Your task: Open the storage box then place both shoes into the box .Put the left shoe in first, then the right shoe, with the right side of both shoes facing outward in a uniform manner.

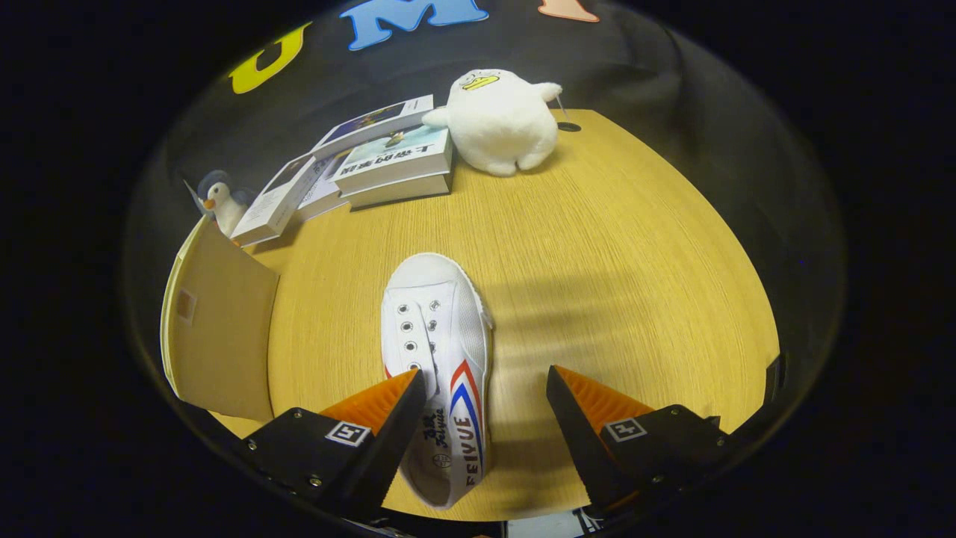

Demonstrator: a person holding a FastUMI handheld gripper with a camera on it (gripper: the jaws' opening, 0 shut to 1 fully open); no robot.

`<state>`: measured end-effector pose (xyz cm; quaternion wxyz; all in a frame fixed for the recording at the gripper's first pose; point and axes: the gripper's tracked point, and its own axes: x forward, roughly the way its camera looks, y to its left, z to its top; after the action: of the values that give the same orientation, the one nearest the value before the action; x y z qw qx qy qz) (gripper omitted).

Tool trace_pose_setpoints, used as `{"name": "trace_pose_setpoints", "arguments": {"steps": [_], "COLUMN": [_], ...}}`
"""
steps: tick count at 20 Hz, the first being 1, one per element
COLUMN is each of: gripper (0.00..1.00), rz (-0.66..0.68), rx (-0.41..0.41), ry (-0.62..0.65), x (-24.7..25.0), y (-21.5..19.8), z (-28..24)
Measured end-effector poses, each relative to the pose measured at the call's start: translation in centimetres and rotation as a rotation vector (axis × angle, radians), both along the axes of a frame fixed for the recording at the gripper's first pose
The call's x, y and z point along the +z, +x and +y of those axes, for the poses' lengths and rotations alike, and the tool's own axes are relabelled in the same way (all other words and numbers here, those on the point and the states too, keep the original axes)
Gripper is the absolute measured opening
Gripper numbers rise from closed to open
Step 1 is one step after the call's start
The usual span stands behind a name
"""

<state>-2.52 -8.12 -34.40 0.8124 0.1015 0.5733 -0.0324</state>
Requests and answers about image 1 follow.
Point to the white canvas shoe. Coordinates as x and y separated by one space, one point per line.
441 329

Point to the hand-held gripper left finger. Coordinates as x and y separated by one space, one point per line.
396 441

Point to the black round table grommet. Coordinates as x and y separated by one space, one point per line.
569 127

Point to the thin white text-covered book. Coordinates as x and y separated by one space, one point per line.
325 190

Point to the white duck plush toy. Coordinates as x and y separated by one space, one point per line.
497 123

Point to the thick white book, pale picture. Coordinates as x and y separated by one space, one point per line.
396 161

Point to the dark-covered book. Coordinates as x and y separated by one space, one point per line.
399 193

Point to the beige fabric storage box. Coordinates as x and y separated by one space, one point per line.
224 336

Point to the black backdrop cloth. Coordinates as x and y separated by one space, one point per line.
657 67

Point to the grey penguin plush toy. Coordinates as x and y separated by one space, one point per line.
224 209

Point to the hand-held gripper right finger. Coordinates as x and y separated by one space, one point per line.
575 433

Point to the white book with portrait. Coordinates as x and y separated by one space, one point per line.
272 205

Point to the book with blue cover picture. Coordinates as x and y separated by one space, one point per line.
373 123

